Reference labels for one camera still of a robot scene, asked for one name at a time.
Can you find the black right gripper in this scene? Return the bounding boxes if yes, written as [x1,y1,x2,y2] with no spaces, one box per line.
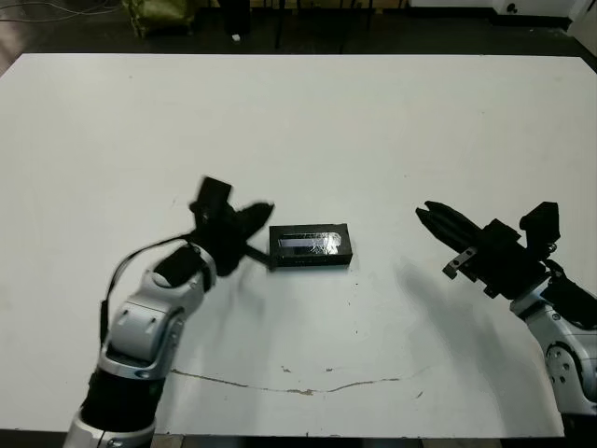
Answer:
[415,201,552,300]

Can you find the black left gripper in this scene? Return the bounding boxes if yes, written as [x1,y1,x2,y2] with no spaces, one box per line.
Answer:
[188,202,276,278]

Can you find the black box lid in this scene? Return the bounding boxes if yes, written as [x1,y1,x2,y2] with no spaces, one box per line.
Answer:
[268,222,353,273]

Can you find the olive green bag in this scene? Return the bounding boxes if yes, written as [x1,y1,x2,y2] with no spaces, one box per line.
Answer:
[121,0,195,38]

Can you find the white cabinet with black knob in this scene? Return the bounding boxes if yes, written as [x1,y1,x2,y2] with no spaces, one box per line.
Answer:
[493,0,574,27]

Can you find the white board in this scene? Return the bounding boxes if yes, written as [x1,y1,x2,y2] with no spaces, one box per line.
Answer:
[566,0,597,74]

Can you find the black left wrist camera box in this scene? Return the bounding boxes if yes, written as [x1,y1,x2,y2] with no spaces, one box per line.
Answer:
[188,175,234,218]

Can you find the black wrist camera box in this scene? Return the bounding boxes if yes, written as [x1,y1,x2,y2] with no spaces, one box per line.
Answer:
[188,175,234,218]
[519,201,561,250]

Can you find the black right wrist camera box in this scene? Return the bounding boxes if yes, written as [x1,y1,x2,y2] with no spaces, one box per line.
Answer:
[519,201,561,250]

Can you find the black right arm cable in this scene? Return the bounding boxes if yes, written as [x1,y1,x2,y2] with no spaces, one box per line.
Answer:
[543,255,568,281]

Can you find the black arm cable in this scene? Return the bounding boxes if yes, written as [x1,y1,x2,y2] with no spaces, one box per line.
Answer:
[98,232,193,345]
[543,255,568,281]

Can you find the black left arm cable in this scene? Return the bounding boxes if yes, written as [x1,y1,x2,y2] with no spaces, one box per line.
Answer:
[98,232,193,345]

